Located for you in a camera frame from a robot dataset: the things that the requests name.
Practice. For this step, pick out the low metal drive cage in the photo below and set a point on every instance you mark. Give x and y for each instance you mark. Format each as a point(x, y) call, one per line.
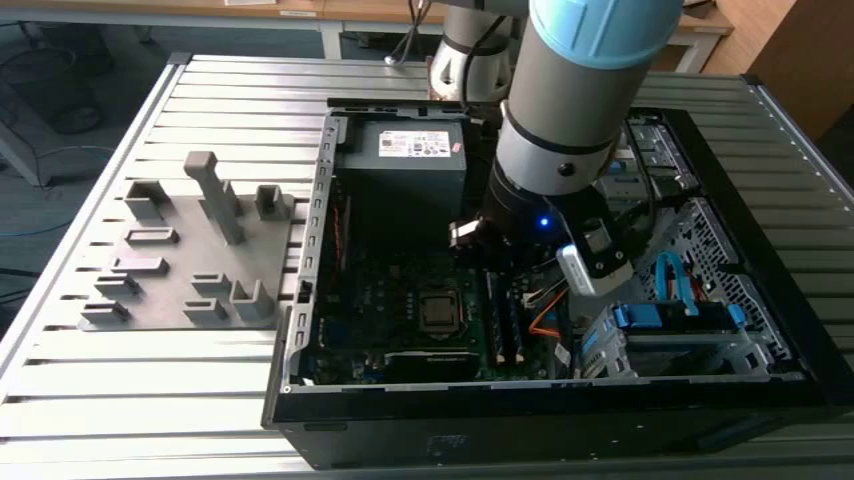
point(673, 342)

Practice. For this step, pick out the silver CPU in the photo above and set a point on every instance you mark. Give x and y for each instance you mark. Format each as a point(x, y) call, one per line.
point(440, 310)

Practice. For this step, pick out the grey parts rack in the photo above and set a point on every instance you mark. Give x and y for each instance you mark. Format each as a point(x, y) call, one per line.
point(193, 250)

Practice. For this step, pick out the black open PC case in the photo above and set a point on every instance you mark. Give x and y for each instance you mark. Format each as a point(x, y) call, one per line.
point(533, 430)

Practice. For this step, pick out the tall metal drive cage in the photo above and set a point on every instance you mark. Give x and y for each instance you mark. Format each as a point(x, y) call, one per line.
point(669, 150)

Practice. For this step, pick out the brown wooden cabinet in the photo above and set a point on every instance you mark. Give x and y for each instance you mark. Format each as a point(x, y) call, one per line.
point(800, 60)

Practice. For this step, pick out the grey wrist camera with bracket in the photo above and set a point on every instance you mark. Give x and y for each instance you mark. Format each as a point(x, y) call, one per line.
point(587, 280)

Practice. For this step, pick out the hard disk in blue carrier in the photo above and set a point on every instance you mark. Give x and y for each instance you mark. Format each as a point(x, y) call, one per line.
point(636, 316)

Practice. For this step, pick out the green motherboard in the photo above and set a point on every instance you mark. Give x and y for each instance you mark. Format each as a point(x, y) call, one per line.
point(373, 305)

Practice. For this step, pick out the wooden desk white frame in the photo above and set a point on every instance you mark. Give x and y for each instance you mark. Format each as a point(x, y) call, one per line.
point(707, 25)

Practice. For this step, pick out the grey power supply unit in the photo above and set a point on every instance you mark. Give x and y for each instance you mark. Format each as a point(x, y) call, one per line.
point(362, 150)

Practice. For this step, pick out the black graphics card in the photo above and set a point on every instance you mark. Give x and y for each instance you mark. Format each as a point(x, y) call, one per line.
point(433, 365)

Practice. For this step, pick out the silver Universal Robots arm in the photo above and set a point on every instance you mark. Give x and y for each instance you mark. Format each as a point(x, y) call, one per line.
point(567, 100)

